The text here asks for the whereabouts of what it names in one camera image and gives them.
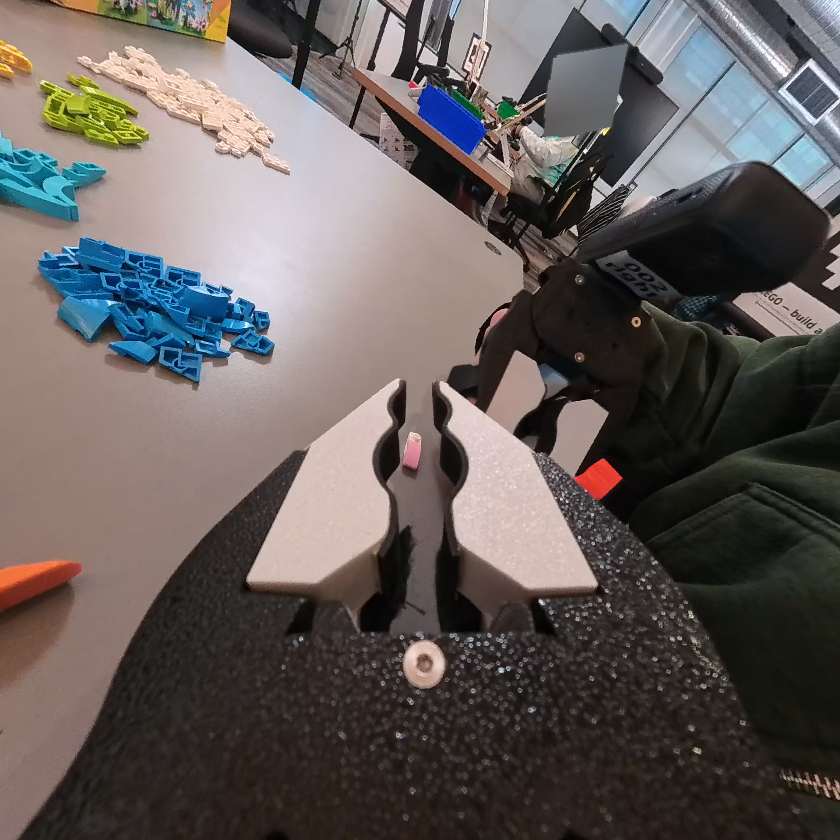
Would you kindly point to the person's green hooded jacket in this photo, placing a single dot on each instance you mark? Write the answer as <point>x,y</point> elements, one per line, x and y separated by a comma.
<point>761,590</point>

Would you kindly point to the light pink lego slope brick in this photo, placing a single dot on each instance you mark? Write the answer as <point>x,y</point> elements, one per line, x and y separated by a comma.
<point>412,454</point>

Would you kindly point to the black office chair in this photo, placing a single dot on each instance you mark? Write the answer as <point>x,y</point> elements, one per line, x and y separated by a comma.
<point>564,197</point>

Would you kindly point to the person's right forearm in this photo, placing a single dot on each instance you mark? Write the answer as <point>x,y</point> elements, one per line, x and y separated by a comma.
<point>735,380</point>

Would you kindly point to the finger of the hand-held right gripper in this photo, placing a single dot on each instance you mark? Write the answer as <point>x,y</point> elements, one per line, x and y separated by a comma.
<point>508,348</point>

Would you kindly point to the pile of yellow lego bricks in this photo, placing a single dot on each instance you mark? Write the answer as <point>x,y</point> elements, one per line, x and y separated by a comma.
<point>10,59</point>

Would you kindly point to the pile of lime lego bricks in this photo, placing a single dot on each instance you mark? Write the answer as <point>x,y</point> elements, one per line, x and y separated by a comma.
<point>92,115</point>

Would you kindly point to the pile of blue lego bricks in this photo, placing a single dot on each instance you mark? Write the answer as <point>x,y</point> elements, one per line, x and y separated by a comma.
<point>151,302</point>

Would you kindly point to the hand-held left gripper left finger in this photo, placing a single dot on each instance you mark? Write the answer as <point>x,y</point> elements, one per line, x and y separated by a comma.
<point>321,518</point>

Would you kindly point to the colourful lego set box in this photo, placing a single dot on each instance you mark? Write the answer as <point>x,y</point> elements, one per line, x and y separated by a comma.
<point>164,16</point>

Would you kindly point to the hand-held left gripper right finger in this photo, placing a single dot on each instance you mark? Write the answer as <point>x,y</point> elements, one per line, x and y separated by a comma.
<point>512,518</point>

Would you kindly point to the black and white sign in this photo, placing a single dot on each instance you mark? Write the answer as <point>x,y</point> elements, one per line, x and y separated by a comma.
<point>787,308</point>

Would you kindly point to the large black wall screen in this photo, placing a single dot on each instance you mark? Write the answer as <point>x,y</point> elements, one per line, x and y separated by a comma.
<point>646,124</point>

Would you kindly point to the pile of white lego bricks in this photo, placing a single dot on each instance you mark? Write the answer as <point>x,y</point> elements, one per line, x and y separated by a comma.
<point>190,98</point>

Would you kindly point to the orange lego brick separator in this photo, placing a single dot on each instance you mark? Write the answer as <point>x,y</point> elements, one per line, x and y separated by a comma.
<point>33,581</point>

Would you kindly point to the white ceiling air vent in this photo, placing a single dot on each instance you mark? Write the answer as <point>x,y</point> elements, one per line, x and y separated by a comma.
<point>814,92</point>

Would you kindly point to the blue plastic bin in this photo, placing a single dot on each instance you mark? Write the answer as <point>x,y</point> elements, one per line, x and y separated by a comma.
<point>453,118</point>

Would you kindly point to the wooden office desk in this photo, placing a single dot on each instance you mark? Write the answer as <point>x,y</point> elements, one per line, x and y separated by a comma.
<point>433,141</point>

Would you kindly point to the pile of turquoise lego bricks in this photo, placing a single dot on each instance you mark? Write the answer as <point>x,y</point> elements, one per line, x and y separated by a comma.
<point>36,184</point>

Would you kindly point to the small red object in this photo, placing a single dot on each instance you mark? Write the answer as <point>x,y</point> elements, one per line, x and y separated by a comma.
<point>598,478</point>

